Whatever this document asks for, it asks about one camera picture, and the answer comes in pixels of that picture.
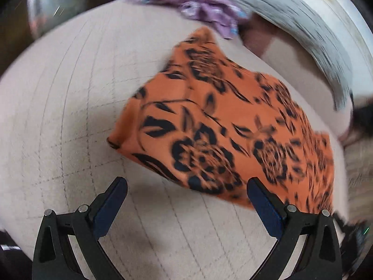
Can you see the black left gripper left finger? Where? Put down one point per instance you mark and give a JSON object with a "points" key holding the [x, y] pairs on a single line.
{"points": [[53, 255]]}

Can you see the pink pillow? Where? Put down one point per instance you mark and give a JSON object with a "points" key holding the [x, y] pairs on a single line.
{"points": [[286, 56]]}

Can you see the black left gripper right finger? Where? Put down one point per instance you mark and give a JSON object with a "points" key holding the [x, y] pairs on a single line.
{"points": [[320, 257]]}

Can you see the purple floral cloth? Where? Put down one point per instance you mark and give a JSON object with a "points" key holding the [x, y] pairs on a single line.
{"points": [[224, 16]]}

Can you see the grey quilted blanket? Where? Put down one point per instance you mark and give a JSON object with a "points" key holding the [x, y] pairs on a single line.
{"points": [[306, 26]]}

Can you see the orange black floral garment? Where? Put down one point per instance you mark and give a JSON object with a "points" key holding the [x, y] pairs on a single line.
{"points": [[208, 124]]}

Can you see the glass panel door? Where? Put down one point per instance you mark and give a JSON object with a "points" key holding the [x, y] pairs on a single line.
{"points": [[44, 15]]}

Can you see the beige quilted mattress cover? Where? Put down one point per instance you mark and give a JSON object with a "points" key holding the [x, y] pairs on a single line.
{"points": [[59, 101]]}

